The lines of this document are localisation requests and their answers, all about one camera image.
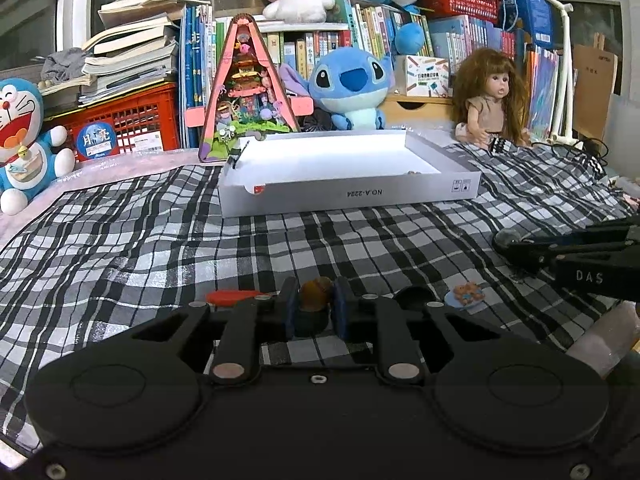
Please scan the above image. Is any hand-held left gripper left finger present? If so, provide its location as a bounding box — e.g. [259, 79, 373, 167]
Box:
[120, 276, 302, 386]

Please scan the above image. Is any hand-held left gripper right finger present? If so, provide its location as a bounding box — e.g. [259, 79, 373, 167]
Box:
[333, 276, 515, 387]

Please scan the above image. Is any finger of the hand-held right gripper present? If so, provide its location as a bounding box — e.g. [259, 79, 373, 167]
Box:
[491, 216, 640, 274]

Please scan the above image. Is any white cardboard box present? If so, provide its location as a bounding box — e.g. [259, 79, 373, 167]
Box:
[218, 130, 482, 218]

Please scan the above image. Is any pale pink cloth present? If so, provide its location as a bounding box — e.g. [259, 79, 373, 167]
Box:
[570, 301, 640, 377]

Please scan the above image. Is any brown-haired doll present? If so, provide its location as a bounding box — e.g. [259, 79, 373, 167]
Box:
[451, 48, 532, 150]

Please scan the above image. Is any black white plaid blanket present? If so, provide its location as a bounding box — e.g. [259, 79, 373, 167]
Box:
[0, 137, 640, 461]

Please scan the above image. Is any wooden drawer box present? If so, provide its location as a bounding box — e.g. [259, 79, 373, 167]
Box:
[382, 94, 458, 126]

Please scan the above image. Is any white lamp stand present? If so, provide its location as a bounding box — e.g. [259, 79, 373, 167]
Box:
[545, 0, 581, 144]

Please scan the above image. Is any white colourful printed box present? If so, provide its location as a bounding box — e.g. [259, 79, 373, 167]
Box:
[395, 55, 454, 97]

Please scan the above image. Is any pink triangular toy diorama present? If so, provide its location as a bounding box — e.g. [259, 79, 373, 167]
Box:
[187, 12, 315, 164]

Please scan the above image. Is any blue alien plush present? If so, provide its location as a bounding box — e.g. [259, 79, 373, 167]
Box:
[278, 47, 396, 131]

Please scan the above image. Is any blue paper bag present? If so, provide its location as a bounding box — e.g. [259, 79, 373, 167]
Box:
[492, 0, 556, 51]

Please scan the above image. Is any red plastic crate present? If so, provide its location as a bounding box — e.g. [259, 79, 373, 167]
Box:
[44, 82, 181, 162]

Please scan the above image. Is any red plastic basket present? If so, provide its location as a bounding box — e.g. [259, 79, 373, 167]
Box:
[420, 0, 501, 24]

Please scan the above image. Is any row of upright books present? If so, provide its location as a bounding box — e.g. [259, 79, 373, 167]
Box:
[179, 0, 562, 149]

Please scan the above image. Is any stack of worn books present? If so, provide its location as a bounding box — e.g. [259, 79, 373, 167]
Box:
[39, 0, 187, 107]

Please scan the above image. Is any blue robot cat plush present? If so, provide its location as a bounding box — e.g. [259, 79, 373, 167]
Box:
[0, 78, 76, 216]

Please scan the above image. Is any grey cloth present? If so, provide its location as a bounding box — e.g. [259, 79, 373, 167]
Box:
[40, 47, 94, 84]

